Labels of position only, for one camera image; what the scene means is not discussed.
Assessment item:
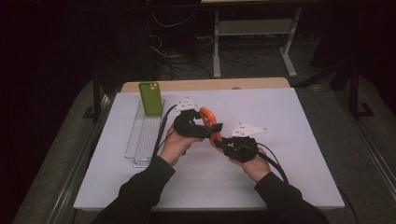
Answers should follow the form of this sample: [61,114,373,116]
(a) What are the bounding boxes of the tangle of black floor cables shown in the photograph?
[148,34,269,81]

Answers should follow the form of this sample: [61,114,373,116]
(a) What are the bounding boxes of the right hand-held gripper cable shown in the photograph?
[256,142,290,185]

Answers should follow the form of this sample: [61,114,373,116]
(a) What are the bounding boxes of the clear plastic rack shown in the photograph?
[124,98,166,169]

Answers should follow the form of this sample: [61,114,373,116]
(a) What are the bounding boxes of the person's right hand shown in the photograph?
[228,147,272,184]

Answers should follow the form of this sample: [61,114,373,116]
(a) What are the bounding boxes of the orange phone case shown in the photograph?
[199,106,226,154]

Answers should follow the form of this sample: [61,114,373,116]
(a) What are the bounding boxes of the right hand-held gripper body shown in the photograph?
[223,122,268,163]

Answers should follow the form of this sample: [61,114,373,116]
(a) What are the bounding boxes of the hand-held gripper cable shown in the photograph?
[151,105,178,161]
[256,142,290,185]

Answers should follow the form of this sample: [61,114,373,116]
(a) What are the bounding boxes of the grey metal rail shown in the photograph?
[46,92,118,224]
[335,90,396,194]

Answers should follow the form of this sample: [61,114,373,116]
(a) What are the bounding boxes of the black metal stand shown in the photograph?
[82,71,106,123]
[347,62,375,119]

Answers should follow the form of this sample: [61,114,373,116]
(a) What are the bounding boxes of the white cable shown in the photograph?
[149,10,196,30]

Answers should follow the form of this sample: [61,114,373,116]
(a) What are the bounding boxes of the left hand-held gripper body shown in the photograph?
[172,97,216,139]

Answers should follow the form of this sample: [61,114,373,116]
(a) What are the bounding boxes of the left hand-held gripper cable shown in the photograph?
[151,105,178,161]

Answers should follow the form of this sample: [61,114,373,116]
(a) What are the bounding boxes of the white metal table frame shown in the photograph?
[212,7,303,78]

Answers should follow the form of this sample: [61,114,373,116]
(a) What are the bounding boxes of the green phone case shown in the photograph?
[138,81,164,118]

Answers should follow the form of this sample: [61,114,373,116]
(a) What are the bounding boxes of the person's left hand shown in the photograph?
[158,124,204,167]

